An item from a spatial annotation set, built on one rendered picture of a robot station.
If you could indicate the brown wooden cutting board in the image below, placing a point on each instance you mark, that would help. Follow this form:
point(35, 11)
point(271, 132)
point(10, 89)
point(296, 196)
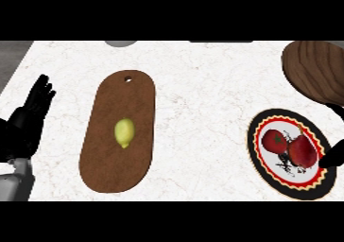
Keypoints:
point(119, 157)

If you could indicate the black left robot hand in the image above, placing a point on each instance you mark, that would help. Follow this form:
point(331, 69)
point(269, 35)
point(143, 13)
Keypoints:
point(22, 129)

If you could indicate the grey round object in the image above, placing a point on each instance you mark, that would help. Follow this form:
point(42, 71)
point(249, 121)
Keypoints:
point(120, 43)

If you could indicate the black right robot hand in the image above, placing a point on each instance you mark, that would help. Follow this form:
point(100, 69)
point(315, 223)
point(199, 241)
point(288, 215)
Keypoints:
point(339, 154)

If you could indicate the patterned round plate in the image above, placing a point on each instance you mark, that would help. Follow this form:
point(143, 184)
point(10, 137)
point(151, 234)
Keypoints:
point(296, 186)

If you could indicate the brown wooden bowl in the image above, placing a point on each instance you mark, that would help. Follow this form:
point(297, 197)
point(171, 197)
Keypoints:
point(319, 69)

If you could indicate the yellow lemon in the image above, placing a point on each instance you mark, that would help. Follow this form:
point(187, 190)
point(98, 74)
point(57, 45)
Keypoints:
point(125, 132)

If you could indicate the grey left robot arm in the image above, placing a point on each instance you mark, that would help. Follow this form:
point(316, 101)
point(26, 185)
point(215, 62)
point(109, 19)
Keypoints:
point(13, 182)

